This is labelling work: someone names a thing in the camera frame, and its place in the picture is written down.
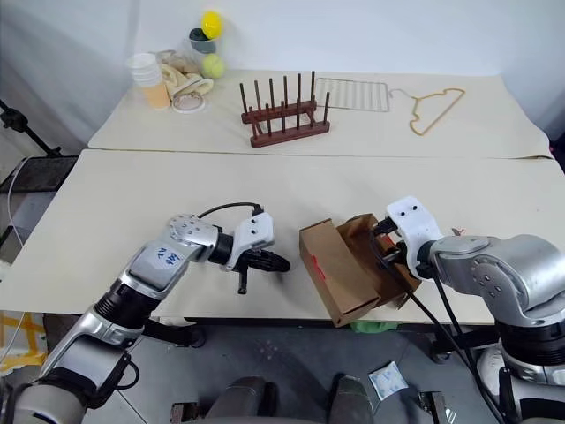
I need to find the yellow and black toy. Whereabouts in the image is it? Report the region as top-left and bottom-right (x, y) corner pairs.
(200, 10), (224, 39)

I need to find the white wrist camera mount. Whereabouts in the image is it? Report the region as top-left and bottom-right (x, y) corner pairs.
(222, 212), (277, 273)
(385, 193), (445, 280)

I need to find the clear plastic container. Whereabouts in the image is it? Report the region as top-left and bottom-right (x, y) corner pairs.
(182, 34), (224, 72)

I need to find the yellow wire clothes hanger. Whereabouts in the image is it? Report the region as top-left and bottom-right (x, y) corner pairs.
(388, 87), (467, 136)

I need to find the red tape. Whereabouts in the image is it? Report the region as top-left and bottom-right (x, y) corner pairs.
(308, 253), (327, 281)

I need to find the metal wire grill rack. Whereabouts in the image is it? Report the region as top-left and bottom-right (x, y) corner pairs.
(313, 76), (392, 113)

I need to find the white printed packet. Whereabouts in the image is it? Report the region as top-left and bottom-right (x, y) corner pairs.
(367, 360), (409, 401)

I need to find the yellow-green tennis ball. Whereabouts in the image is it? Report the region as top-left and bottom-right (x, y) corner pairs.
(201, 53), (227, 80)

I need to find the dark rounded shape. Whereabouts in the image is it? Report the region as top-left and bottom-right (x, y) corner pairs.
(206, 374), (280, 424)
(329, 373), (377, 424)

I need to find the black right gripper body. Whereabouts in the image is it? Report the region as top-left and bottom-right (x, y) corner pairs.
(385, 239), (411, 267)

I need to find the green cloth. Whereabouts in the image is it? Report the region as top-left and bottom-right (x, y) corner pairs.
(350, 319), (399, 336)

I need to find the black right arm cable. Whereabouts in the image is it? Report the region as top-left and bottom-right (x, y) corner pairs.
(367, 219), (505, 424)

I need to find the white floor cable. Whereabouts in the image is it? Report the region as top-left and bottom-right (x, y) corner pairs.
(0, 156), (32, 367)

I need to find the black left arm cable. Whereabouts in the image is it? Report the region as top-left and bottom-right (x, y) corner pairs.
(196, 201), (267, 221)

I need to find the white tape roll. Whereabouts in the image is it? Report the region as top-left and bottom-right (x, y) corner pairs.
(170, 92), (207, 114)

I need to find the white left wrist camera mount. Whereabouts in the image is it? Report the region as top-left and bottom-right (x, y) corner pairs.
(222, 212), (277, 273)

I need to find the black table frame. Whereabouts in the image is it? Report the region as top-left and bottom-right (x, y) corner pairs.
(144, 314), (501, 364)

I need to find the black tripod stand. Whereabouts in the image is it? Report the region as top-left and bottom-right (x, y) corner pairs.
(0, 98), (79, 193)

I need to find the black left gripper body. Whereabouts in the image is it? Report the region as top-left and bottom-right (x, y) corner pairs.
(236, 247), (267, 296)

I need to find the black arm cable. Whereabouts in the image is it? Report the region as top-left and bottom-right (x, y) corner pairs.
(367, 219), (505, 424)
(196, 201), (267, 221)

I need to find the dark wooden peg rack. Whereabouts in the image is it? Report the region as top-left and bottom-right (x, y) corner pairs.
(239, 70), (333, 149)

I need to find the beige crumpled cloth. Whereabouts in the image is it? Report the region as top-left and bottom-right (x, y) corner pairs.
(155, 49), (215, 96)

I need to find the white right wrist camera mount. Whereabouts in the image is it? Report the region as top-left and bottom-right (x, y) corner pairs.
(385, 193), (445, 280)

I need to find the black shoulder cable loop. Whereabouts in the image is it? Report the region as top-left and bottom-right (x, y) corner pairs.
(94, 350), (140, 399)

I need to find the stack of paper cups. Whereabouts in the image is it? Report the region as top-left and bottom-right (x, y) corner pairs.
(124, 52), (171, 110)

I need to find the brown cardboard box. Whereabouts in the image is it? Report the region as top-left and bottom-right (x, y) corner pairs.
(298, 212), (423, 329)

